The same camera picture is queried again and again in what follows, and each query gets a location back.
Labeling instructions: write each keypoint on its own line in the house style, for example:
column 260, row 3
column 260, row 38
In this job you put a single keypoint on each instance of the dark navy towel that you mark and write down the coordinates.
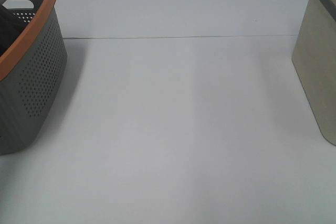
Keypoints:
column 11, row 28

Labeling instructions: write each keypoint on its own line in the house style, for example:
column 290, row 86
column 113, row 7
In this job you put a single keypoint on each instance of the grey perforated basket orange rim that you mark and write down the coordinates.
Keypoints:
column 32, row 69

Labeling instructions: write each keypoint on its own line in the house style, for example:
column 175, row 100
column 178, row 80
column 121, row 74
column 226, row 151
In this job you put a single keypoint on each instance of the beige fabric bin grey rim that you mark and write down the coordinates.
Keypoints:
column 314, row 61

